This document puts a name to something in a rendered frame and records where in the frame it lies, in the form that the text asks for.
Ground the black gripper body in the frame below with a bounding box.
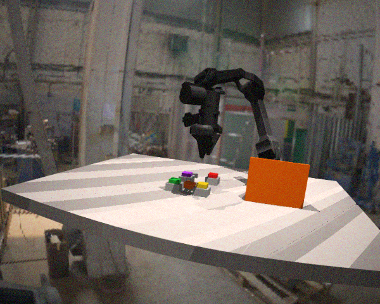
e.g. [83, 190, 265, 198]
[190, 106, 223, 136]

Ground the red button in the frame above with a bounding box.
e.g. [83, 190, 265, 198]
[205, 172, 220, 186]

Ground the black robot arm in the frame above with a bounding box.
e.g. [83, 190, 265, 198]
[179, 68, 286, 162]

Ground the green button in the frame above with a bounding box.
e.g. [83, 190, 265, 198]
[165, 177, 184, 193]

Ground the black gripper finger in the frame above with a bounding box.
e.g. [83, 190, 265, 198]
[192, 134, 213, 158]
[206, 134, 221, 155]

